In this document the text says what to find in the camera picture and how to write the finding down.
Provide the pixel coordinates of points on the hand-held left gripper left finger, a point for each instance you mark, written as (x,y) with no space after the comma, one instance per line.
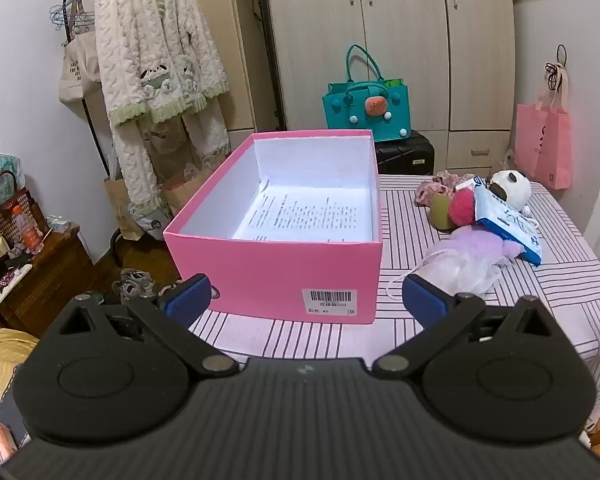
(187,302)

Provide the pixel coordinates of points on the pink cardboard box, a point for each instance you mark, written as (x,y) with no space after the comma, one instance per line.
(260,270)

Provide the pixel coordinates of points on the small white blue packet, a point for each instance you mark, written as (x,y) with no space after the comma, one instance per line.
(470,184)

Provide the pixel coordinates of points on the printed paper sheet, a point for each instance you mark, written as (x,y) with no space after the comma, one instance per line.
(305,215)

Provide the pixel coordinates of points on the woven basket bag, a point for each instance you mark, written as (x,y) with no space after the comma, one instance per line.
(5,215)

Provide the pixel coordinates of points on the white green fleece pajama top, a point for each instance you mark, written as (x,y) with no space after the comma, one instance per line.
(140,35)

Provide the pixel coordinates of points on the black pouch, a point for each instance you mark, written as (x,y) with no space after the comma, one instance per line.
(10,265)

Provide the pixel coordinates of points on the grey white sneaker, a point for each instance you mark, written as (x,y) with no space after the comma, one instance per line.
(130,292)
(136,276)

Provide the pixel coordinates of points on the olive green soft toy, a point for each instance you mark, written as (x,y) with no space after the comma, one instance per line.
(439,210)

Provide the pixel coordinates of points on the beige wardrobe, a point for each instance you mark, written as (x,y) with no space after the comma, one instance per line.
(405,20)

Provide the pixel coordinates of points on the orange drink bottle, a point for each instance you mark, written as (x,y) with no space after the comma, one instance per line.
(26,230)

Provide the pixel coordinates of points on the white green printed bag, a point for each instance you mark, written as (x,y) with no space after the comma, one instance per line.
(150,225)

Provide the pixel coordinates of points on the floral fabric scrunchie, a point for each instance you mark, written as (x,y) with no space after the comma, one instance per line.
(430,190)

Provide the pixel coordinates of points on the black suitcase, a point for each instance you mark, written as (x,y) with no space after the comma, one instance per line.
(405,157)

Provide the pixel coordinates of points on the plastic bag with green packet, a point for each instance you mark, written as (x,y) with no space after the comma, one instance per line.
(2,165)

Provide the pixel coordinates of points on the black metal frame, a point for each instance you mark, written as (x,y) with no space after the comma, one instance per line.
(270,50)

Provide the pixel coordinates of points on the mint green packets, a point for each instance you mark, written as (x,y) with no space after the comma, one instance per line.
(62,224)

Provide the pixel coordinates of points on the blue white tissue packet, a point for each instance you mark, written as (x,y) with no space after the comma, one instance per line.
(510,230)

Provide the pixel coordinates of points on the panda plush toy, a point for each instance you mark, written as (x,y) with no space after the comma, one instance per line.
(512,187)

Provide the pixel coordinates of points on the pink tote bag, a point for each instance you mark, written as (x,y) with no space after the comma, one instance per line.
(545,145)

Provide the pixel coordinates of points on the clear plastic bag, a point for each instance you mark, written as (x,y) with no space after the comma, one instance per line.
(460,270)

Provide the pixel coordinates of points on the wooden nightstand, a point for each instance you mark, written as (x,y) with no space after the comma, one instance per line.
(45,280)

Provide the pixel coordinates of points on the white patterned notebook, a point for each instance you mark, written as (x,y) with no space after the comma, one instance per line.
(5,290)

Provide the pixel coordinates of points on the teal felt handbag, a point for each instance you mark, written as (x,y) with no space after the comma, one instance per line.
(340,110)

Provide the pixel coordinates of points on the beige tall cabinet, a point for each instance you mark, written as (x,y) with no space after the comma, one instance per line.
(235,35)

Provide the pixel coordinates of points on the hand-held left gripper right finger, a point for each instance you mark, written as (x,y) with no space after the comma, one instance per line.
(425,302)

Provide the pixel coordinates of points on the yellow cloth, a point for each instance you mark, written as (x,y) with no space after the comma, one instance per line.
(10,355)

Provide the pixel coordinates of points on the canvas tote bag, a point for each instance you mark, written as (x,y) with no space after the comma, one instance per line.
(75,75)

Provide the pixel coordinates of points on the black clothes rack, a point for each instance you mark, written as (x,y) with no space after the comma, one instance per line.
(86,110)

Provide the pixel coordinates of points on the plain brown paper bag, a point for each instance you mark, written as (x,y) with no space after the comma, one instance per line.
(117,205)

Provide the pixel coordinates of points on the pink fluffy pompom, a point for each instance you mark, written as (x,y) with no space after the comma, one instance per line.
(462,207)

